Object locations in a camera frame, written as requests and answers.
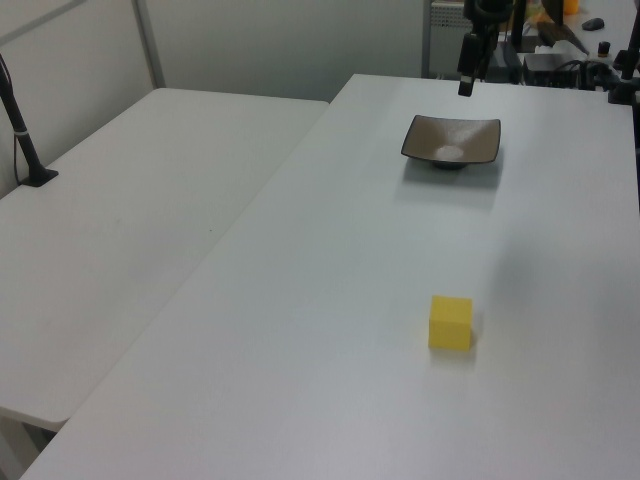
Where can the square brown ceramic plate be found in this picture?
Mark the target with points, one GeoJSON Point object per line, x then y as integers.
{"type": "Point", "coordinates": [450, 135]}

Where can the grey metal partition post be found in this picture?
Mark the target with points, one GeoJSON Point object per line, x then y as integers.
{"type": "Point", "coordinates": [150, 45]}

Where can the perforated grey metal panel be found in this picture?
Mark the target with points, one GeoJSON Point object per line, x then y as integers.
{"type": "Point", "coordinates": [440, 30]}

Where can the black camera stand pole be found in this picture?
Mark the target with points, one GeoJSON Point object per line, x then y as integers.
{"type": "Point", "coordinates": [22, 140]}

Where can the orange object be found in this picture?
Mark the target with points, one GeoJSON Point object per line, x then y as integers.
{"type": "Point", "coordinates": [571, 5]}

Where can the yellow cube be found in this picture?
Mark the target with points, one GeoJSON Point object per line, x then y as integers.
{"type": "Point", "coordinates": [450, 327]}

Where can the black clamp stand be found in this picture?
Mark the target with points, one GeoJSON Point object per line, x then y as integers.
{"type": "Point", "coordinates": [625, 75]}

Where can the black electronics box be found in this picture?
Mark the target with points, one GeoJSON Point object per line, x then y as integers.
{"type": "Point", "coordinates": [547, 65]}

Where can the black computer mouse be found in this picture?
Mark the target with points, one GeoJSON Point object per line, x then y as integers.
{"type": "Point", "coordinates": [593, 23]}

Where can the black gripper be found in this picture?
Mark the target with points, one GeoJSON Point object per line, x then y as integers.
{"type": "Point", "coordinates": [487, 12]}

